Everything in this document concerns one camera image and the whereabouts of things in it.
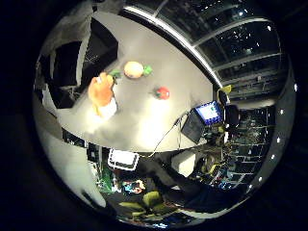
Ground brown and white plush toy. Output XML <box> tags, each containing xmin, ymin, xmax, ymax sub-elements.
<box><xmin>88</xmin><ymin>71</ymin><xmax>118</xmax><ymax>119</ymax></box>

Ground round orange plush green leaves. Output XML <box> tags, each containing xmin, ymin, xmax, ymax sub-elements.
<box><xmin>123</xmin><ymin>61</ymin><xmax>153</xmax><ymax>80</ymax></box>

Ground green plastic item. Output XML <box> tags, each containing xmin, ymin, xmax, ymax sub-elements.
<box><xmin>99</xmin><ymin>169</ymin><xmax>115</xmax><ymax>193</ymax></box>

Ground blue and orange small item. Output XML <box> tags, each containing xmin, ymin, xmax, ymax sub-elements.
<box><xmin>121</xmin><ymin>179</ymin><xmax>147</xmax><ymax>195</ymax></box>

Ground laptop with blue screen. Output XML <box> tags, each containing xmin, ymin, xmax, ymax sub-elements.
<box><xmin>180</xmin><ymin>100</ymin><xmax>224</xmax><ymax>144</ymax></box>

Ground olive green office chair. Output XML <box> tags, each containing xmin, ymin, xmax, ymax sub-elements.
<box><xmin>118</xmin><ymin>191</ymin><xmax>181</xmax><ymax>222</ymax></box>

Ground person in dark clothes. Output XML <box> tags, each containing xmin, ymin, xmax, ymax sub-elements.
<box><xmin>138</xmin><ymin>157</ymin><xmax>244</xmax><ymax>213</ymax></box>

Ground thin yellow cable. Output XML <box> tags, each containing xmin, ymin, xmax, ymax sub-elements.
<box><xmin>141</xmin><ymin>112</ymin><xmax>191</xmax><ymax>158</ymax></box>

